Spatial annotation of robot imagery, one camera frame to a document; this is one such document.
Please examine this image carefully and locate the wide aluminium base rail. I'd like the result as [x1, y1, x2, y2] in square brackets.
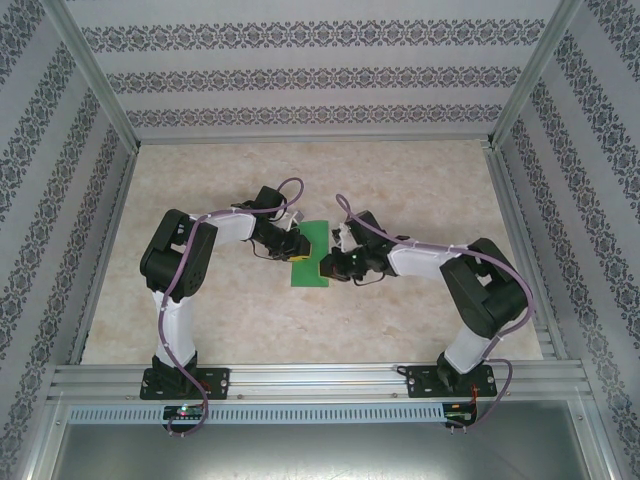
[47, 360, 594, 402]

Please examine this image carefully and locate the grey sheet metal panel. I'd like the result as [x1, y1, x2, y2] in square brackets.
[22, 422, 624, 480]

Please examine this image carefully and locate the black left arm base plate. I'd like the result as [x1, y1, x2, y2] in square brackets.
[139, 367, 232, 402]

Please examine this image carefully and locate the aluminium frame post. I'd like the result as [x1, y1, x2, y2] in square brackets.
[487, 0, 586, 149]
[47, 0, 142, 151]

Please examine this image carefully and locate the slotted grey cable duct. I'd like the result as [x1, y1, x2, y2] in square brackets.
[67, 402, 447, 424]

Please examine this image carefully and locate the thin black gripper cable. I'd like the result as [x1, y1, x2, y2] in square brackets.
[248, 238, 282, 262]
[351, 271, 390, 287]

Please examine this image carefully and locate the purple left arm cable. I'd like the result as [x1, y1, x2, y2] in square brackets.
[157, 178, 307, 439]

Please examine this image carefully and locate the circuit board with green light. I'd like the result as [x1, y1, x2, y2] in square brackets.
[162, 404, 207, 422]

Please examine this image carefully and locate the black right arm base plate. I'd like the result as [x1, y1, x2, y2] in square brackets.
[405, 363, 499, 400]

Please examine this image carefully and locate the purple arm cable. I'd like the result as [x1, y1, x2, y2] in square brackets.
[334, 193, 536, 434]
[157, 178, 307, 439]

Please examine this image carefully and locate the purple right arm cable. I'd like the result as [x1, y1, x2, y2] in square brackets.
[334, 193, 536, 434]

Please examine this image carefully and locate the aluminium frame strut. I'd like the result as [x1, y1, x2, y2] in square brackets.
[569, 392, 626, 480]
[14, 392, 71, 480]

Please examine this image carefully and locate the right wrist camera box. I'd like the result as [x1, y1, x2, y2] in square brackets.
[333, 222, 357, 252]

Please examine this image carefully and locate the aluminium table edge rail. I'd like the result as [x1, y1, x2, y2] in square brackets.
[67, 147, 140, 365]
[480, 142, 571, 362]

